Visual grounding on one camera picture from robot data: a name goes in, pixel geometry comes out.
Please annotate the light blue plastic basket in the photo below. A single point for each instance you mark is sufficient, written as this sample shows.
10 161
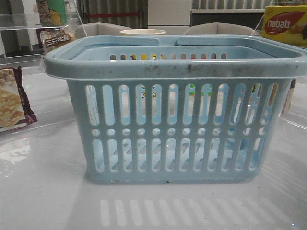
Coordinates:
175 108

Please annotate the cream paper cup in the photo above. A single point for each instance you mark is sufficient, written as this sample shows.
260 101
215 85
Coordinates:
142 32

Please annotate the grey armchair left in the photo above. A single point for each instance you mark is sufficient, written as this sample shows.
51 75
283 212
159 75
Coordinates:
98 28

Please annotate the grey armchair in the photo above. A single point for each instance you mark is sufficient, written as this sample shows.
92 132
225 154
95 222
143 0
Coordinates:
218 28
98 28

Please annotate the white cabinet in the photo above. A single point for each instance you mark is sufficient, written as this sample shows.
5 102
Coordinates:
169 12

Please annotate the grey armchair right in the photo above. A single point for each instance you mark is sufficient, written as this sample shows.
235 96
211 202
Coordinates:
218 28

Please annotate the maroon cracker package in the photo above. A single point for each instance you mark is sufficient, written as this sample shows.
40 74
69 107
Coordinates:
15 110

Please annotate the yellow nabati wafer box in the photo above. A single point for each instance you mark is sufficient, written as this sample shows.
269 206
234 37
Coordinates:
286 24

